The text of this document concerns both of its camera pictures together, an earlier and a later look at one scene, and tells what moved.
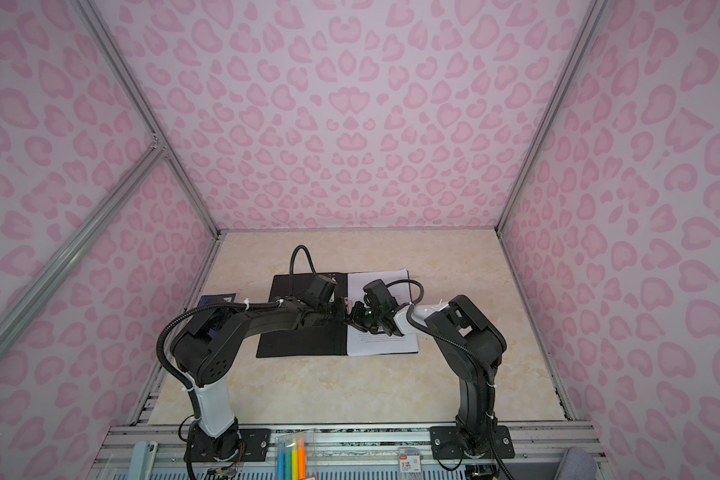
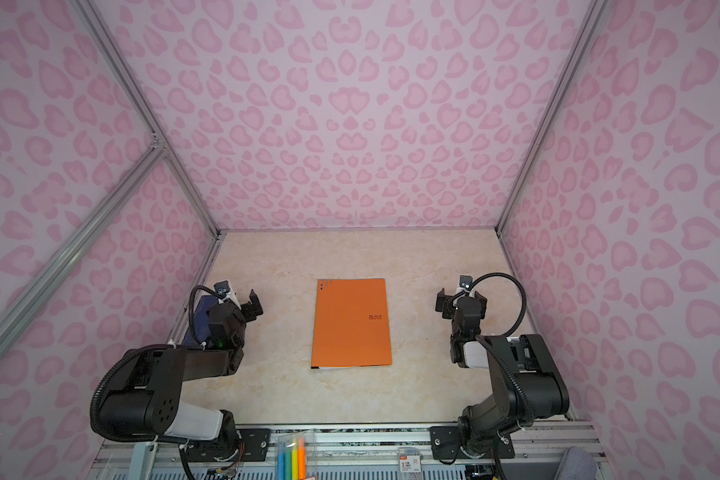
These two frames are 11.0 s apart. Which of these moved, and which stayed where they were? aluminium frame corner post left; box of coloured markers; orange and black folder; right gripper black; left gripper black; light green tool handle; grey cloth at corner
Moved: orange and black folder; left gripper black; right gripper black
Stayed: light green tool handle; aluminium frame corner post left; grey cloth at corner; box of coloured markers
